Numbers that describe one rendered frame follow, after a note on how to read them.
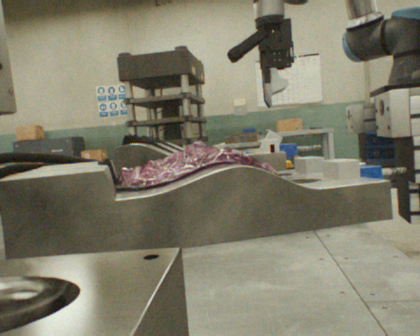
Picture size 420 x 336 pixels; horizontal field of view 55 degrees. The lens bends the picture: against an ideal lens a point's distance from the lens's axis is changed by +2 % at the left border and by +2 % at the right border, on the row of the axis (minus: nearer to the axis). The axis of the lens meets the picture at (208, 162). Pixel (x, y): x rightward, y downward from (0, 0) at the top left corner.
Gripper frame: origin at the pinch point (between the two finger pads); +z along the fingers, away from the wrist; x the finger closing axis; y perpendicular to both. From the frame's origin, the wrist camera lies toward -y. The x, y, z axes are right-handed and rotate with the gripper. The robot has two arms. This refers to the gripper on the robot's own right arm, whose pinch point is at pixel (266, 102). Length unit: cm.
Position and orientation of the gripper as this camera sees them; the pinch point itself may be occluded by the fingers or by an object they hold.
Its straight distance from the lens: 103.0
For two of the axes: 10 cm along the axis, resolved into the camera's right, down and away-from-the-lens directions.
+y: 9.9, -0.8, -1.0
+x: 0.9, -0.8, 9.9
